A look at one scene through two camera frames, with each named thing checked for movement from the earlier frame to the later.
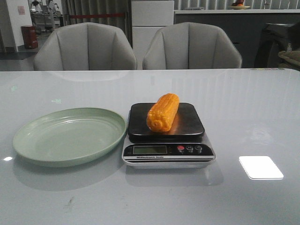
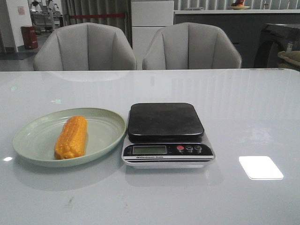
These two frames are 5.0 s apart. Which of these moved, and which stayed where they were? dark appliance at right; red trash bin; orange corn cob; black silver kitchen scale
Moved: orange corn cob
Stayed: dark appliance at right; red trash bin; black silver kitchen scale
